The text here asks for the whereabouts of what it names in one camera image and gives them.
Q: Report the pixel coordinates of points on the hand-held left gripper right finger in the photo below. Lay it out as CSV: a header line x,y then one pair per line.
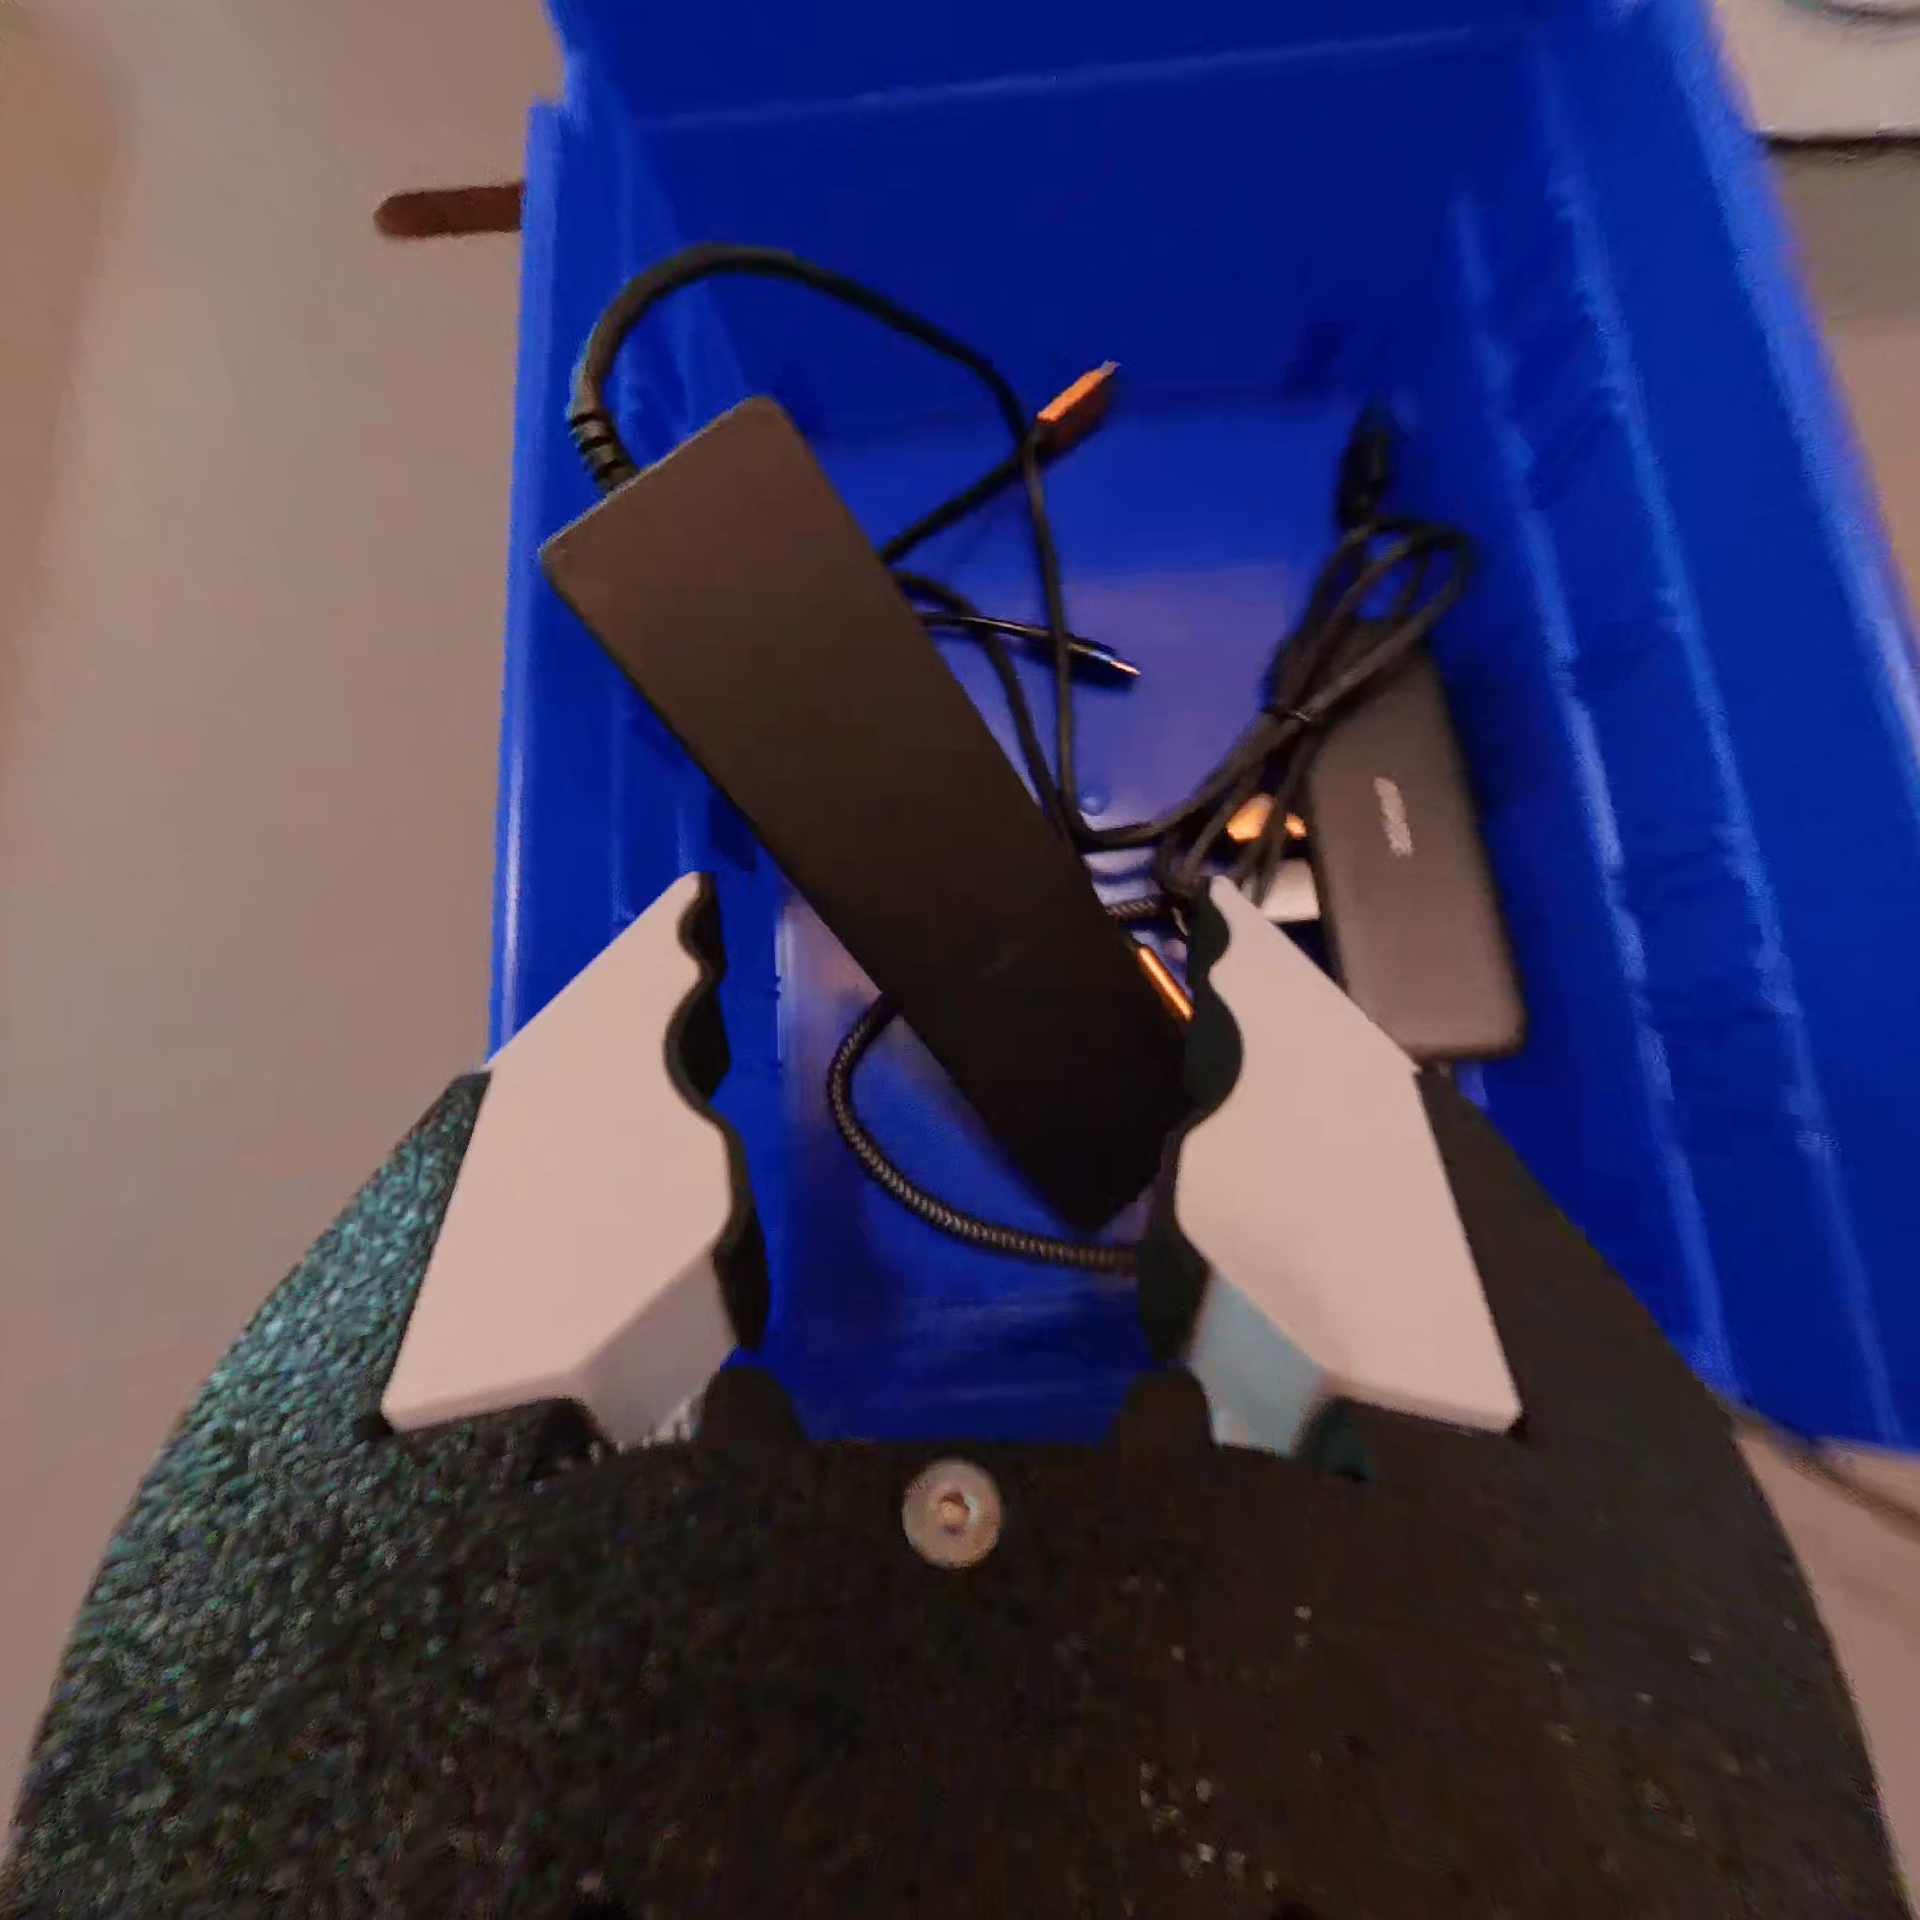
x,y
1318,1201

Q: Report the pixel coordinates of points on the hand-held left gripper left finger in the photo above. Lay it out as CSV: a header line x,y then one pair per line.
x,y
586,1201

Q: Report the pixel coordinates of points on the black rounded usb hub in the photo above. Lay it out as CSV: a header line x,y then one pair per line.
x,y
1416,898

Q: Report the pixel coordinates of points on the black seven-port usb hub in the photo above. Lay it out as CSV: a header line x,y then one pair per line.
x,y
854,750

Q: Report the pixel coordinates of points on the blue plastic bin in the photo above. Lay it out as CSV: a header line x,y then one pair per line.
x,y
1049,180

